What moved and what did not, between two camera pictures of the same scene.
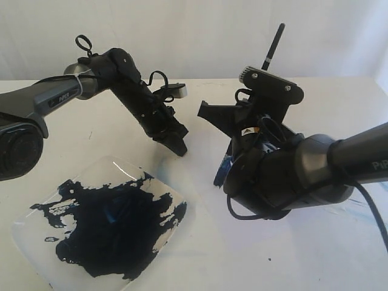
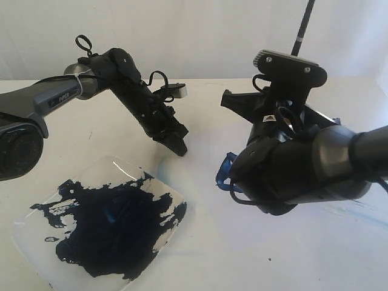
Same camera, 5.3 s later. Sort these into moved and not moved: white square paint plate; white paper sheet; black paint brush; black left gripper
Moved: black paint brush
Not moved: black left gripper; white square paint plate; white paper sheet
